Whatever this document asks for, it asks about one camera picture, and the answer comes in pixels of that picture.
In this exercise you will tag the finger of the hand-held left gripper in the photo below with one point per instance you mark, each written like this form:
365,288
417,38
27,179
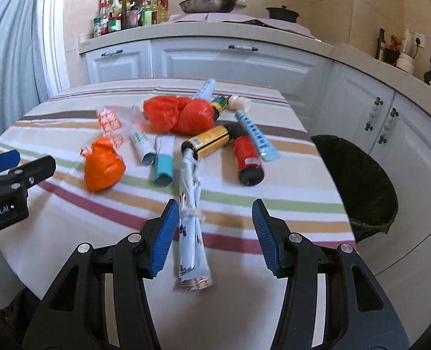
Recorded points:
0,162
37,171

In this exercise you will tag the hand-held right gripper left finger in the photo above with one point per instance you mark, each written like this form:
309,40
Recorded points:
163,238

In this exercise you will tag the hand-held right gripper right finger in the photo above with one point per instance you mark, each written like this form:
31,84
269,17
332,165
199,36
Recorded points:
267,238

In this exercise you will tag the white plastic packet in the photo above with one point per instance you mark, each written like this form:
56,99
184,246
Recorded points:
190,233

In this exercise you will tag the orange plastic bag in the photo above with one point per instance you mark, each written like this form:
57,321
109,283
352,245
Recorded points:
102,167

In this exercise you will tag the black trash bin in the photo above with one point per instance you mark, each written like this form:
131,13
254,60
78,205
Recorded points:
353,186

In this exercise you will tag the red plastic bag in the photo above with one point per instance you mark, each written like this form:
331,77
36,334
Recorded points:
179,115

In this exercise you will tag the white yogurt bottle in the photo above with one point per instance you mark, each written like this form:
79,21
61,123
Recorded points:
239,102

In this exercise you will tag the striped tablecloth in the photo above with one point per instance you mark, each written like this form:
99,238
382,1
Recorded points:
237,204

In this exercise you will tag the teal tube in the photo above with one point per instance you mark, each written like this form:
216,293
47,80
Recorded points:
163,164

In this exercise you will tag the red spray can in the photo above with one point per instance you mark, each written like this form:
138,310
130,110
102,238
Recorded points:
247,160

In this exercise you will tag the orange and white wrapper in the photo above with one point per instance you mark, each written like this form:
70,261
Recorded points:
108,120

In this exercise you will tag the white tube with green print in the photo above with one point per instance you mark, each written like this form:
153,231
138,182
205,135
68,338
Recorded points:
142,144

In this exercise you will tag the light blue striped tube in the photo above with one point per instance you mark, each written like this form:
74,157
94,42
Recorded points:
257,136

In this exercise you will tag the white sliding door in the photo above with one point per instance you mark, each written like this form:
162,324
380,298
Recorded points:
22,62

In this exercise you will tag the dark bottle with yellow label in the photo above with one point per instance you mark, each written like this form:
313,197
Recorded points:
210,140

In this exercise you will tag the narrow white cabinet door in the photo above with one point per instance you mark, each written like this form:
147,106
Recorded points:
117,65

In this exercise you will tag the green and yellow labelled bottle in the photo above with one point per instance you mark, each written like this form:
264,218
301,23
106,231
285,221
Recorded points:
219,105

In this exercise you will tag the pale blue toothpaste tube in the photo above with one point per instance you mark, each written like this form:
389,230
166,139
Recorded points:
204,89

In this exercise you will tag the wide white cabinet door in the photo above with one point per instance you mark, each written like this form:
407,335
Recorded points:
237,65

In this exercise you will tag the group of condiment bottles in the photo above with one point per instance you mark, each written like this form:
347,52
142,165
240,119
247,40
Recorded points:
128,14

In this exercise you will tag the white round container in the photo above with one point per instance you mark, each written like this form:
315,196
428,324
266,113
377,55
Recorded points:
406,63

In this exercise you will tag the tall dark bottle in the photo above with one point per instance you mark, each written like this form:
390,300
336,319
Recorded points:
380,45

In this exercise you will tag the red and black container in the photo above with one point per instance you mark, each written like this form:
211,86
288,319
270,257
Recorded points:
392,53

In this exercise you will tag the pale pink stove cloth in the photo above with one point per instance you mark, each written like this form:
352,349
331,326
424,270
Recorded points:
222,18

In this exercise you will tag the black cooking pot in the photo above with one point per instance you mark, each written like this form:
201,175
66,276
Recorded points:
282,14

